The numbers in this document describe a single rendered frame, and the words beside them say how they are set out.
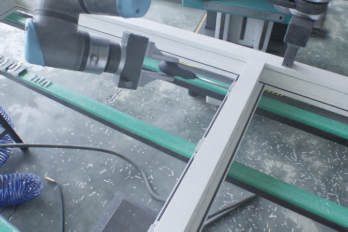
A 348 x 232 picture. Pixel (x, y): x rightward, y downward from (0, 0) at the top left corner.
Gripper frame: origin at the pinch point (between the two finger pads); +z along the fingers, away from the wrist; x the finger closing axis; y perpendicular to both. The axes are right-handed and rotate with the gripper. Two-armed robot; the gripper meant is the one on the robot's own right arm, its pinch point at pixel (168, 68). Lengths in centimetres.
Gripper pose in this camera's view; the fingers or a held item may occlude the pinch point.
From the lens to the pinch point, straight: 70.5
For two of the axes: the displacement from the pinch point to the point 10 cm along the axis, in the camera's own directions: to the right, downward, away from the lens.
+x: 2.6, -9.3, -2.5
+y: 4.6, 3.5, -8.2
